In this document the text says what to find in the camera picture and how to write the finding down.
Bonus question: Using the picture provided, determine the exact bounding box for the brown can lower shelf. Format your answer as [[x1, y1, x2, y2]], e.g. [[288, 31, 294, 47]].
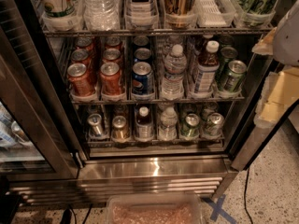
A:
[[112, 116, 129, 139]]

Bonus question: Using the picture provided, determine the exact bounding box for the white labelled bottle top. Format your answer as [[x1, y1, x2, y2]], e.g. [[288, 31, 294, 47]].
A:
[[126, 0, 155, 26]]

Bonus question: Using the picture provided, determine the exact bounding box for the black cable right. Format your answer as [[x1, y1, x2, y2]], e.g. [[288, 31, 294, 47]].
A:
[[243, 167, 254, 224]]

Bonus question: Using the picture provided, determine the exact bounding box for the brown tall can top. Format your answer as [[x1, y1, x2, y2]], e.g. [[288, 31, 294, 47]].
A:
[[164, 0, 196, 29]]

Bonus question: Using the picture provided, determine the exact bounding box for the silver can lower shelf left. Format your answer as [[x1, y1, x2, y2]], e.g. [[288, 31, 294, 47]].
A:
[[87, 114, 104, 136]]

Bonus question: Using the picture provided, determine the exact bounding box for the brown bottle lower shelf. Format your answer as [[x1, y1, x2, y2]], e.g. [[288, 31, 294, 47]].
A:
[[136, 106, 153, 140]]

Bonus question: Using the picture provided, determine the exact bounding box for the clear plastic bin with contents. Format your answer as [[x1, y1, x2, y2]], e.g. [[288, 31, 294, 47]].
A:
[[105, 192, 206, 224]]

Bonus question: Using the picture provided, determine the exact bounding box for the blue pepsi can middle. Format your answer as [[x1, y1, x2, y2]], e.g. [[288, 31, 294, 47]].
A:
[[134, 48, 152, 63]]

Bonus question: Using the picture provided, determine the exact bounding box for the green can lower shelf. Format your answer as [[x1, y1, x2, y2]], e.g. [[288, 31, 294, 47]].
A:
[[180, 113, 200, 138]]

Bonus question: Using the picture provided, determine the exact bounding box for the blue tape cross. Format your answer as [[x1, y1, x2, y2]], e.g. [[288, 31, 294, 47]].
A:
[[203, 194, 236, 224]]

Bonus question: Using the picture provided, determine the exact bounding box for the blue pepsi can front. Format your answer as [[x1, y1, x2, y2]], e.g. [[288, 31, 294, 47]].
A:
[[132, 62, 153, 95]]

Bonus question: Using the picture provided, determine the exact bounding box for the blue pepsi can back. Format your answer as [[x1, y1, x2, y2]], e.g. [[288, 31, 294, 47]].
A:
[[133, 35, 150, 50]]

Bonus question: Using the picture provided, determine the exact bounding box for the water bottle lower shelf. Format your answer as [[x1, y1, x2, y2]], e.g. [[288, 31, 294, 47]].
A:
[[158, 106, 178, 141]]

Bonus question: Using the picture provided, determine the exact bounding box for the steel fridge base grille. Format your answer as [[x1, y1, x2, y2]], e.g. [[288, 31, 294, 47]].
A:
[[8, 156, 237, 206]]

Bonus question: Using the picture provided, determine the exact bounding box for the brown tea bottle white cap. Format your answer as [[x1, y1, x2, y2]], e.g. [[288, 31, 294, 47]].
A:
[[192, 40, 220, 93]]

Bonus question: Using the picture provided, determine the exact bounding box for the glass fridge door left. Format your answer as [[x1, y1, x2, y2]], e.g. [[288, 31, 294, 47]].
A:
[[0, 0, 82, 182]]

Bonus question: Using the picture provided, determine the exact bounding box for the clear water bottle middle shelf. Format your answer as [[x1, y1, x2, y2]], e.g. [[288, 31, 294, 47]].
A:
[[162, 44, 187, 100]]

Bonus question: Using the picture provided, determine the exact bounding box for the green can front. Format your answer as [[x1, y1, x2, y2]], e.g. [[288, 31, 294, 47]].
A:
[[218, 60, 247, 92]]

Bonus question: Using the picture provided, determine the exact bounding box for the green can middle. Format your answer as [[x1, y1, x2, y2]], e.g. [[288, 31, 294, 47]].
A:
[[216, 46, 238, 79]]

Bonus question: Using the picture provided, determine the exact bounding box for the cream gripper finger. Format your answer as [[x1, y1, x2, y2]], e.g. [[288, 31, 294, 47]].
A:
[[254, 66, 299, 129], [251, 28, 277, 55]]

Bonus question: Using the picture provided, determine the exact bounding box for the green can lower right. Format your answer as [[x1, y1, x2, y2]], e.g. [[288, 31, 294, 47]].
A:
[[203, 113, 224, 137]]

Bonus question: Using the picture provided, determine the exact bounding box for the water bottle top shelf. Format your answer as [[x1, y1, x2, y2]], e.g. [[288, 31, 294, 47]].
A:
[[83, 0, 120, 31]]

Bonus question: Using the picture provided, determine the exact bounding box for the white empty shelf tray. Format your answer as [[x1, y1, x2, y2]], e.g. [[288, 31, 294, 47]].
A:
[[195, 0, 236, 28]]

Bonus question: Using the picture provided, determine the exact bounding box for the blue pepsi can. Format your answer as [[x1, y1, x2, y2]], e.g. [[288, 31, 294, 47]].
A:
[[133, 35, 150, 50], [132, 62, 153, 95], [134, 48, 152, 63]]

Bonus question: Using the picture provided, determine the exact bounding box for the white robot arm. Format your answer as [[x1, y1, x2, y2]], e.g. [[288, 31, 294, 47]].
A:
[[252, 1, 299, 129]]

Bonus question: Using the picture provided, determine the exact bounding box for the red coke can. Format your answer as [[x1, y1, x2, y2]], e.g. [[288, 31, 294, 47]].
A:
[[75, 37, 96, 56], [67, 63, 95, 96], [105, 36, 122, 51], [102, 49, 123, 67], [71, 49, 95, 76], [100, 63, 123, 95]]

